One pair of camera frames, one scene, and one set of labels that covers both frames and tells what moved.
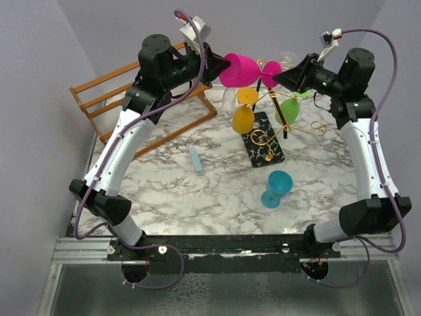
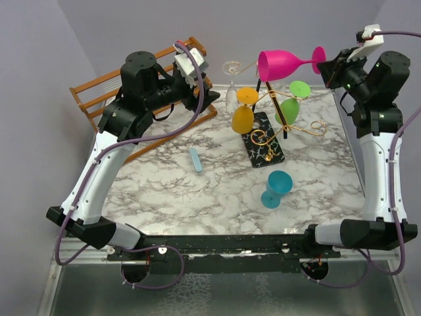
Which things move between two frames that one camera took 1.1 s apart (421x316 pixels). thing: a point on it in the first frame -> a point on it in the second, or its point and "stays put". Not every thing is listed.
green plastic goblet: (290, 108) stays put
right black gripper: (298, 78) -> (331, 70)
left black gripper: (214, 64) -> (191, 100)
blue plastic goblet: (278, 183) stays put
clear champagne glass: (229, 99) stays put
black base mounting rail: (218, 254) stays put
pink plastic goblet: (244, 72) -> (275, 64)
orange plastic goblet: (243, 117) stays put
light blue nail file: (197, 160) stays put
